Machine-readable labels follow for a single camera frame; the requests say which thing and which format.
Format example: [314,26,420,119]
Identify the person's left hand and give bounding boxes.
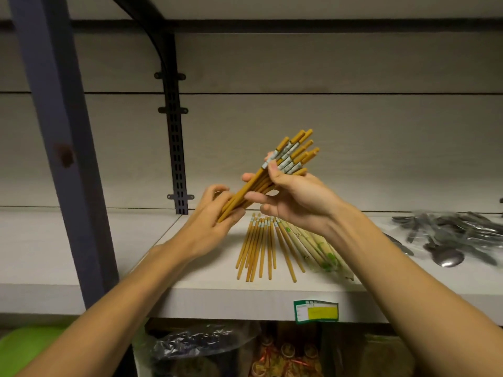
[177,184,247,260]

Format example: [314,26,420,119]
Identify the green and yellow price label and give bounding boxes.
[293,299,340,323]

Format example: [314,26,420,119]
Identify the clear bag of dark goods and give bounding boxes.
[150,321,261,377]

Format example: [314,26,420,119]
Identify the person's left forearm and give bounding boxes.
[16,242,190,377]

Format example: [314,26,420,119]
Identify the person's right forearm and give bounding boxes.
[328,206,503,377]

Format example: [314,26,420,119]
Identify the pile of paper-wrapped bamboo chopsticks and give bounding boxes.
[275,219,357,283]

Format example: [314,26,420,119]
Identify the row of loose yellow chopsticks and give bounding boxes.
[235,214,306,283]

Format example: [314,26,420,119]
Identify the black slotted wall rail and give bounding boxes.
[154,33,195,215]

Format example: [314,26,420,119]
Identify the red and gold packets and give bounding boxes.
[251,328,324,377]

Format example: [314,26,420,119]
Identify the blue metal post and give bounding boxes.
[8,0,119,311]

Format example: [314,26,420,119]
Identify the green plastic tray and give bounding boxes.
[0,325,70,377]

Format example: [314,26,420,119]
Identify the pile of bagged metal spoons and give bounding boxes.
[392,210,503,267]

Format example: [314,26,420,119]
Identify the large metal spoon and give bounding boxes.
[424,236,467,268]

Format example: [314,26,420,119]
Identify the black curved shelf bracket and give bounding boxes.
[109,0,177,71]

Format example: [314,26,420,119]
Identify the bundle of yellow labelled chopsticks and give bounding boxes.
[217,129,320,224]

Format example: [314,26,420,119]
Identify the white shelf board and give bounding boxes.
[0,206,503,326]

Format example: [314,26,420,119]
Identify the person's right hand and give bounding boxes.
[240,152,349,237]

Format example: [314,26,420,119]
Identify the slim metal spoon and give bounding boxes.
[383,232,415,257]

